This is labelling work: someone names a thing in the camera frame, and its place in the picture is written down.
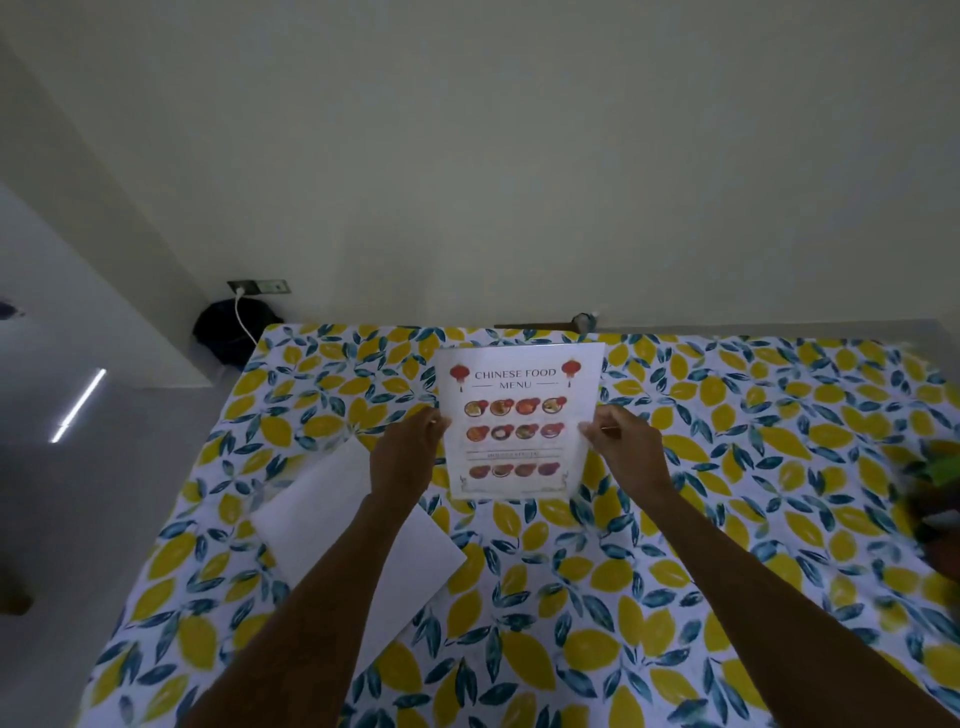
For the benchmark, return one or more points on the person's left hand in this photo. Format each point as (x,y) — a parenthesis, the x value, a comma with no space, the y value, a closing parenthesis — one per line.
(405,457)

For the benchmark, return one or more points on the person's right hand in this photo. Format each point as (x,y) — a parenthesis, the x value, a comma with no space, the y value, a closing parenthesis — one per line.
(630,454)

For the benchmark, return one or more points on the person's left fingers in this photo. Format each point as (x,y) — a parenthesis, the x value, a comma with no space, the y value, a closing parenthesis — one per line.
(435,424)

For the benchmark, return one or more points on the person's right fingers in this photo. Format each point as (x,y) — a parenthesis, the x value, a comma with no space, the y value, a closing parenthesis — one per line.
(598,431)

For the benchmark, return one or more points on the printed food menu sheet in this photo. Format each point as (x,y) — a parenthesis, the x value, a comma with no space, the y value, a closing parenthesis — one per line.
(519,420)

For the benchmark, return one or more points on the person's right forearm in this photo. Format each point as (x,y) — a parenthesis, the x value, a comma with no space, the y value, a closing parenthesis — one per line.
(780,622)

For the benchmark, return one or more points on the person's left forearm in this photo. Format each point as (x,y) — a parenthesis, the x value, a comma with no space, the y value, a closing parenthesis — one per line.
(315,615)

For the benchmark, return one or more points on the small grey object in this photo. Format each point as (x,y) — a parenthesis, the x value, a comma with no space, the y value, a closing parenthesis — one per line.
(583,322)

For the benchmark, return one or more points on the blank white paper sheet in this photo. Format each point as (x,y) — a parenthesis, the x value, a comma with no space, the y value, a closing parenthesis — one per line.
(337,517)

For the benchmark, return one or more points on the lemon print tablecloth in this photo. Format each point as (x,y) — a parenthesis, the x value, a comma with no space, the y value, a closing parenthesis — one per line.
(570,570)

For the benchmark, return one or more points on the black bag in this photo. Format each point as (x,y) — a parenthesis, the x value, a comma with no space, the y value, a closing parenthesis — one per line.
(229,330)

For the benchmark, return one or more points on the green and dark object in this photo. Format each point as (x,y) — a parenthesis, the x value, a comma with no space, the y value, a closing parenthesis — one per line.
(937,510)

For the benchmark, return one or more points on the wall power socket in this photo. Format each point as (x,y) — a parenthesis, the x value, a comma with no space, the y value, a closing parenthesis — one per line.
(259,286)

